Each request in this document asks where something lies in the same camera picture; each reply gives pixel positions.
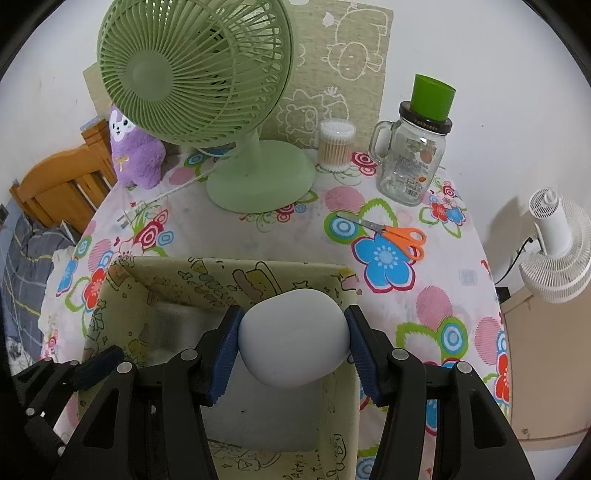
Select white rounded device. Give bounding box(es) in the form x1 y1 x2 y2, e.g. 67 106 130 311
238 288 352 387

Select cotton swab container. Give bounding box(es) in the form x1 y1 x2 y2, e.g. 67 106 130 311
318 119 357 172

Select white standing fan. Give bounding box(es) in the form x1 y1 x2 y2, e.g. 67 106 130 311
518 187 591 303

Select green desk fan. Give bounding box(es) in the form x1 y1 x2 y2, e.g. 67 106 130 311
96 0 317 214

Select beige cartoon print mat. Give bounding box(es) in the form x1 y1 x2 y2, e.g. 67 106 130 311
83 0 394 151

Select white fan power cable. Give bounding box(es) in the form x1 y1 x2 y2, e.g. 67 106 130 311
121 148 232 229

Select glass mug jar black lid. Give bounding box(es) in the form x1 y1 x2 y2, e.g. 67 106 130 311
368 100 453 207

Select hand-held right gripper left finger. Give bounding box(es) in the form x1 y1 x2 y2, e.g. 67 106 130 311
53 305 245 480

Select grey plaid blanket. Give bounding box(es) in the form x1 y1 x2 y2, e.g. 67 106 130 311
0 215 84 365

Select orange handled scissors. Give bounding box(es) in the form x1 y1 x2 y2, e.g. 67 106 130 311
336 213 426 260

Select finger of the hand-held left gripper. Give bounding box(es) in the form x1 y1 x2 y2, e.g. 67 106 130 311
11 346 125 393
18 392 77 462

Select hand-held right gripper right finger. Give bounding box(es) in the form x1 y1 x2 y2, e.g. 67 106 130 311
344 305 536 480

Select black fan cable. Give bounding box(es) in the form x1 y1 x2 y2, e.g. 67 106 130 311
496 235 536 284

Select cartoon print fabric storage box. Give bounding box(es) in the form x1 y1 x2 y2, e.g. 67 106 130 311
78 255 363 480

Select floral tablecloth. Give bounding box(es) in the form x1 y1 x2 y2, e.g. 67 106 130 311
39 148 513 480

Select green plastic cup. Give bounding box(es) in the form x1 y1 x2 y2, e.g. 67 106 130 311
411 74 458 121

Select purple plush toy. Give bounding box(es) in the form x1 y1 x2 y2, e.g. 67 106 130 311
108 104 167 190

